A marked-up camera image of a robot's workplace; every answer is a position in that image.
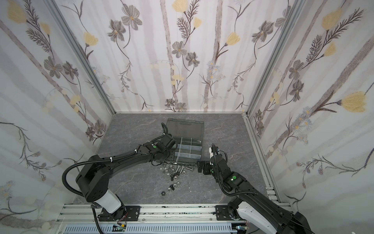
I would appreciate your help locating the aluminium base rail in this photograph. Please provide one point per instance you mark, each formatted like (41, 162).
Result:
(79, 219)

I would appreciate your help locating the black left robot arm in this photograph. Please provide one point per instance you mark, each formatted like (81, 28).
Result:
(93, 179)

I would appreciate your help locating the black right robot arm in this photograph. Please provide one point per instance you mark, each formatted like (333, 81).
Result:
(248, 203)

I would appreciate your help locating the clear plastic organizer box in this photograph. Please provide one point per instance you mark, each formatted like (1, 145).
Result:
(188, 135)

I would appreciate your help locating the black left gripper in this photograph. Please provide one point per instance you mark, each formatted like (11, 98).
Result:
(168, 142)

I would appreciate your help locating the white slotted cable duct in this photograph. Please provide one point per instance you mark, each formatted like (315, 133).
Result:
(184, 228)

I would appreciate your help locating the silver bolt pile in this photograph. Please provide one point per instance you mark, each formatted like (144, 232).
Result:
(175, 170)

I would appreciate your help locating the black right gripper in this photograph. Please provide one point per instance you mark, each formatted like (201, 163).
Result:
(215, 158)

